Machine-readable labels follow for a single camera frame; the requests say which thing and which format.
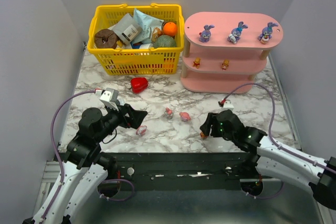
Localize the orange bear toy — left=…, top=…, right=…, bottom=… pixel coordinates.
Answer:
left=222, top=59, right=229, bottom=71
left=193, top=57, right=201, bottom=69
left=200, top=132, right=207, bottom=139

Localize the pink white toy figure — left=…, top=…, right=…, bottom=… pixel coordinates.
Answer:
left=136, top=125, right=147, bottom=136

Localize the pink bunny toy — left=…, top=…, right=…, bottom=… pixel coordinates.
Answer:
left=164, top=108, right=174, bottom=119

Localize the purple bunny toy blue bow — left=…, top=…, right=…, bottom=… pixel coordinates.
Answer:
left=227, top=21, right=248, bottom=44

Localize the purple bunny toy with cake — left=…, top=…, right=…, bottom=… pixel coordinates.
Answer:
left=258, top=22, right=279, bottom=44

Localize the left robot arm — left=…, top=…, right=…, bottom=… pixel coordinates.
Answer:
left=23, top=104, right=148, bottom=223

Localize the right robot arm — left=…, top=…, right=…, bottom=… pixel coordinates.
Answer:
left=199, top=110, right=335, bottom=210

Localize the pink three-tier shelf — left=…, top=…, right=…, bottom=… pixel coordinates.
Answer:
left=181, top=12, right=284, bottom=93

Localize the yellow plastic shopping basket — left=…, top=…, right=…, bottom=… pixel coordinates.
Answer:
left=87, top=3, right=184, bottom=76

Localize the green toy melon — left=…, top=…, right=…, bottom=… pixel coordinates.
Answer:
left=153, top=35, right=177, bottom=48

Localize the grey paper pouch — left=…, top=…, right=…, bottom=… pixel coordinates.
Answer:
left=112, top=13, right=142, bottom=45

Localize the light blue cassava chips bag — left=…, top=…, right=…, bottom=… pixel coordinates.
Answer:
left=132, top=8, right=164, bottom=44

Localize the orange toy fruit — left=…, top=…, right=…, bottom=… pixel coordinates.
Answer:
left=163, top=22, right=178, bottom=37

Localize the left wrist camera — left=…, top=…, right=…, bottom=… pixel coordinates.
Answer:
left=95, top=88, right=125, bottom=111

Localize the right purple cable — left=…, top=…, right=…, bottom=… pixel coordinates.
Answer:
left=219, top=82, right=336, bottom=200

